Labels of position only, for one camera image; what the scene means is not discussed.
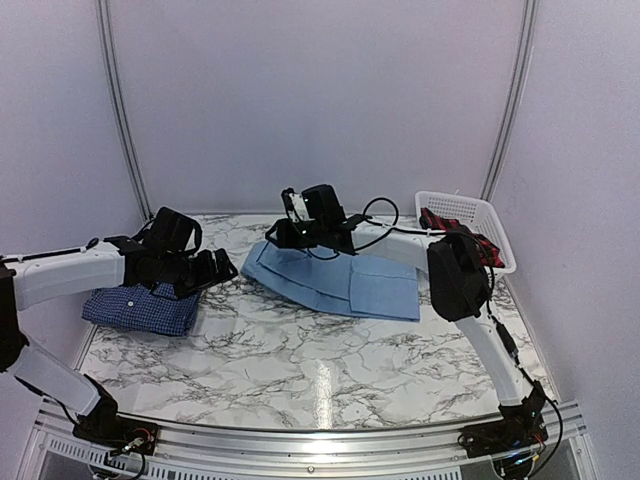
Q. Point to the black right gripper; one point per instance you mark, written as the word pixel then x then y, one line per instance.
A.
pixel 283 237

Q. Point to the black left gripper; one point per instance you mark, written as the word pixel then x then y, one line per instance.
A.
pixel 208 276

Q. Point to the light blue long sleeve shirt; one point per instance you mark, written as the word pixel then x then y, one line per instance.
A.
pixel 354 286

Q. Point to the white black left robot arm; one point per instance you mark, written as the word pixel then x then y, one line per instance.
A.
pixel 33 279

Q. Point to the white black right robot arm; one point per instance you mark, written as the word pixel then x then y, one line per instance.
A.
pixel 455 261

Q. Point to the navy checked folded shirt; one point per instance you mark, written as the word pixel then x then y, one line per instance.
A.
pixel 137 308

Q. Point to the white plastic laundry basket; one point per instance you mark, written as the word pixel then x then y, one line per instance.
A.
pixel 478 215

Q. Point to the red black plaid shirt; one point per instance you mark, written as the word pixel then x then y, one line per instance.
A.
pixel 488 252

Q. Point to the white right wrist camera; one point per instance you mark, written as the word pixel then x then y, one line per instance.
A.
pixel 295 206

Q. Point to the aluminium front frame rail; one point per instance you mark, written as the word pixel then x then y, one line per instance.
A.
pixel 191 451

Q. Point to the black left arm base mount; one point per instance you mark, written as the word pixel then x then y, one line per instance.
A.
pixel 105 426

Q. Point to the aluminium corner post left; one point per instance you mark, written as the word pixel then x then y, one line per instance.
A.
pixel 122 124

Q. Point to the aluminium corner post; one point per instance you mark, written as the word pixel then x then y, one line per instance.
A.
pixel 122 124
pixel 515 92

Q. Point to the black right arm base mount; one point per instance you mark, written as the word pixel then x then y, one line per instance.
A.
pixel 520 426

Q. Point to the aluminium corner post right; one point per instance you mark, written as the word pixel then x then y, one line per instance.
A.
pixel 515 92

